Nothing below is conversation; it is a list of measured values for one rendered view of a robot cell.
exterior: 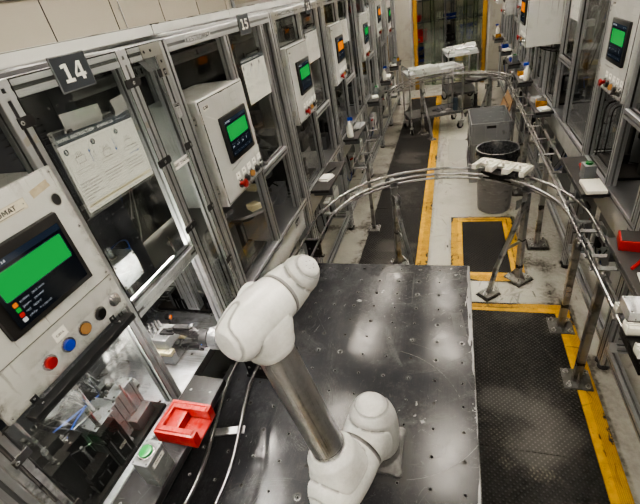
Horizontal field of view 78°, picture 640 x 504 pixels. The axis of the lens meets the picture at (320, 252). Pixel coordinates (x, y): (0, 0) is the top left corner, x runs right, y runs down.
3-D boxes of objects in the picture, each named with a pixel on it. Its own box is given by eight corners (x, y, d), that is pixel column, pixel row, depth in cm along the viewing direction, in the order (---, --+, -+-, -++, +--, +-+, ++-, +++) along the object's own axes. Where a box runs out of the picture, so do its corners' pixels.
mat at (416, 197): (426, 276, 327) (426, 275, 326) (355, 274, 345) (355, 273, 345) (442, 95, 785) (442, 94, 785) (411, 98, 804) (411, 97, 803)
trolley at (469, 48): (481, 106, 680) (484, 43, 628) (446, 111, 691) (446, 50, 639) (472, 95, 749) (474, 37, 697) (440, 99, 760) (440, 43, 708)
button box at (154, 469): (162, 487, 121) (146, 466, 114) (141, 482, 123) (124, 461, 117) (176, 462, 127) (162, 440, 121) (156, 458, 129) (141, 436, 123)
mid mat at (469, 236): (527, 282, 301) (527, 281, 300) (450, 280, 318) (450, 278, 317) (512, 216, 379) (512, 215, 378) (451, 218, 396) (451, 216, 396)
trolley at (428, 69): (410, 137, 612) (407, 70, 560) (402, 127, 659) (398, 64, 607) (467, 127, 607) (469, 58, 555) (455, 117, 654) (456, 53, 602)
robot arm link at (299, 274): (280, 264, 120) (249, 291, 111) (305, 234, 106) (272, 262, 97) (310, 295, 119) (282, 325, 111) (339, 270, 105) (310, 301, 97)
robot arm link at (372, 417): (408, 431, 141) (404, 391, 129) (384, 477, 129) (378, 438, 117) (367, 412, 150) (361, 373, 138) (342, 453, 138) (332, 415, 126)
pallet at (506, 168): (471, 176, 288) (471, 163, 283) (481, 169, 295) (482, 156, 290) (522, 186, 263) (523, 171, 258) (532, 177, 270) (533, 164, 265)
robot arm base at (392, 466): (407, 420, 151) (407, 411, 148) (401, 479, 133) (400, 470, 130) (360, 413, 156) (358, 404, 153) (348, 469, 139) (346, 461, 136)
